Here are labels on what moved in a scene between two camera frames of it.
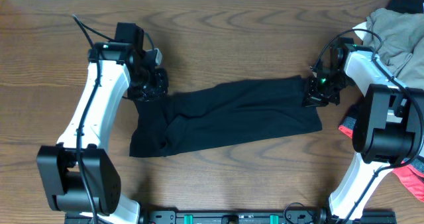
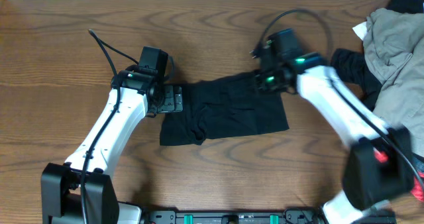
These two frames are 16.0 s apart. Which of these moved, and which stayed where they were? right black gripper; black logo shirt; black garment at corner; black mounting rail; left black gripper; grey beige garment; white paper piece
Moved: right black gripper; left black gripper; black logo shirt
Stayed: grey beige garment; black garment at corner; white paper piece; black mounting rail
